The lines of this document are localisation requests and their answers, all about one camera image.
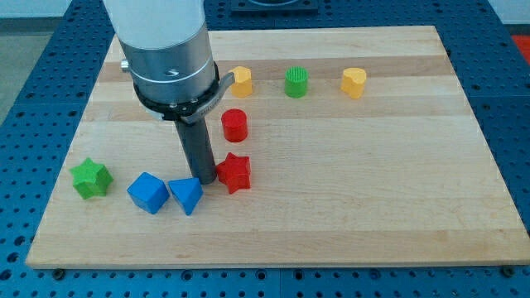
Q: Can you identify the green cylinder block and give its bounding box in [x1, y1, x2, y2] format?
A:
[284, 66, 309, 98]

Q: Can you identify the blue cube block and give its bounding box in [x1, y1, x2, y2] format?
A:
[127, 172, 170, 214]

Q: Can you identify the red star block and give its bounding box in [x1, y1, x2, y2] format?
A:
[216, 152, 251, 194]

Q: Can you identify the blue triangle block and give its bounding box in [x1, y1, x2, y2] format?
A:
[168, 177, 204, 216]

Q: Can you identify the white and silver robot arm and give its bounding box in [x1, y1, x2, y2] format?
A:
[104, 0, 234, 124]

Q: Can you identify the yellow hexagon block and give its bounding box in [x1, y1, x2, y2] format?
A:
[230, 66, 253, 98]

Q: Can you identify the green star block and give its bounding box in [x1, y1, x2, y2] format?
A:
[70, 157, 113, 199]

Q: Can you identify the light wooden board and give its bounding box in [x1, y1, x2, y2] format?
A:
[26, 26, 529, 269]

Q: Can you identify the red cylinder block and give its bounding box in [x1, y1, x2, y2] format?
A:
[221, 108, 248, 142]

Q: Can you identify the yellow heart block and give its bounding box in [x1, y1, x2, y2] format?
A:
[340, 68, 367, 99]

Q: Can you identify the dark grey cylindrical pointer tool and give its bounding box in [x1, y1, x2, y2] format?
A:
[175, 119, 217, 185]

